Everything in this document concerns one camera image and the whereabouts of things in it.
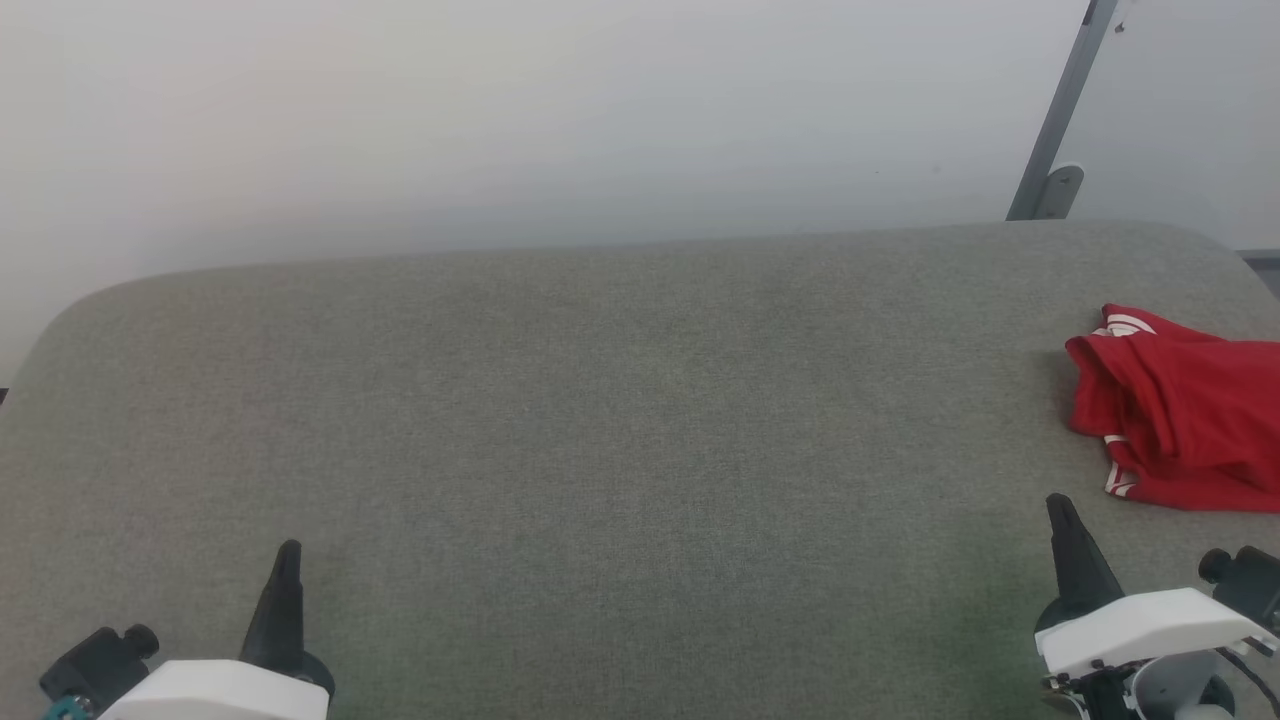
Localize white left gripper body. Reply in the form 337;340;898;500
98;660;332;720

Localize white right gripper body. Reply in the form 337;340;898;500
1034;587;1278;682

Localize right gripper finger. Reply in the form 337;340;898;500
1034;493;1127;632

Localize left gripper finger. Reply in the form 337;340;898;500
239;539;336;694

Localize red and white jersey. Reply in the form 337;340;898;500
1064;303;1280;514

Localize grey-green fabric sofa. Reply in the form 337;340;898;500
0;220;1280;720

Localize grey metal post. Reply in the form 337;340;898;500
1005;0;1121;222

